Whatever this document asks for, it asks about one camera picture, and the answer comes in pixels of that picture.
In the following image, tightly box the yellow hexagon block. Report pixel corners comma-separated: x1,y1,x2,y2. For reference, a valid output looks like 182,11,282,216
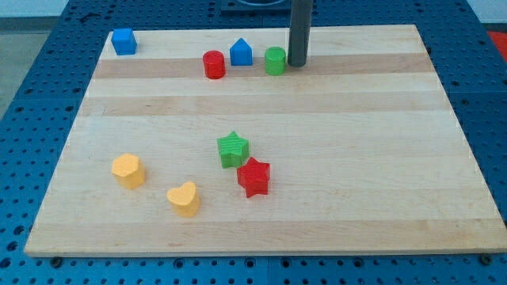
112,153,146,190

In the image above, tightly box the green cylinder block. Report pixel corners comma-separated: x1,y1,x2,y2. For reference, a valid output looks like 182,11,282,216
265,47,286,76

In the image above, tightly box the green star block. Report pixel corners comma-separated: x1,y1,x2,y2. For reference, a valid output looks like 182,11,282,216
217,131,250,169

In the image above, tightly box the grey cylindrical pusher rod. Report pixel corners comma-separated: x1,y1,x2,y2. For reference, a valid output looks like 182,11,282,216
288,0,313,67

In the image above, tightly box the red star block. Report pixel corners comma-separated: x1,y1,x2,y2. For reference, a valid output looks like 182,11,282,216
237,157,271,198

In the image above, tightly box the blue cube block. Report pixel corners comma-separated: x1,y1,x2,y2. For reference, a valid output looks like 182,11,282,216
111,28,137,55

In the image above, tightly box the blue house-shaped block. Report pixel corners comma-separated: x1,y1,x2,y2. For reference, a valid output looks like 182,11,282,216
229,38,253,66

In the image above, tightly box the wooden board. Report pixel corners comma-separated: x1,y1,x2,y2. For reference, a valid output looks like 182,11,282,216
25,25,506,257

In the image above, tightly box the yellow heart block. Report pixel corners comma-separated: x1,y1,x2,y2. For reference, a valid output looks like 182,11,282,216
166,181,200,218

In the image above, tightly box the red cylinder block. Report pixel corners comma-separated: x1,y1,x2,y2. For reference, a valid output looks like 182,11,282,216
203,50,226,79

